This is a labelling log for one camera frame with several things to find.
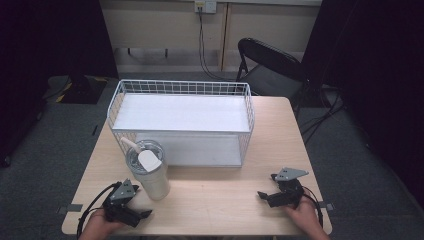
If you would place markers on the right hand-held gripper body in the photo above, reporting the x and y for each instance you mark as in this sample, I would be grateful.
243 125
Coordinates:
289 191

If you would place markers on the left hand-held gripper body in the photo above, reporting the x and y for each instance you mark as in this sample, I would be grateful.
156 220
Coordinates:
120 203

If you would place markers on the white tumbler cup with straw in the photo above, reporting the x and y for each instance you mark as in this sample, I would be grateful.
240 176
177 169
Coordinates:
150 173

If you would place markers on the person's left hand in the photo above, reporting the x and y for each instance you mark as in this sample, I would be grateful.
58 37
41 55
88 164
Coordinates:
101 221

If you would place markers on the person's right hand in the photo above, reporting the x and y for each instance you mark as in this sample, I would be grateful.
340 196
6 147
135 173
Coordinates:
303 215

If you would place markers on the grey tape strip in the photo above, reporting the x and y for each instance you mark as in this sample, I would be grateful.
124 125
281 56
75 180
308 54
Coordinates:
70 208
326 206

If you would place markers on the black folding chair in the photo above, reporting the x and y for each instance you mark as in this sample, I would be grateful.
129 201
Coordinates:
270 70

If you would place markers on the black stand base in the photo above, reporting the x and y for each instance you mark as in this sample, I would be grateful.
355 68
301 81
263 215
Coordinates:
78 89

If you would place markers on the black curtain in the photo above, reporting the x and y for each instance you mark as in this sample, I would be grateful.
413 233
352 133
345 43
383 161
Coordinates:
50 50
376 66

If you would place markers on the white wall socket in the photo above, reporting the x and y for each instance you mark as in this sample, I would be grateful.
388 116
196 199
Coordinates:
205 5

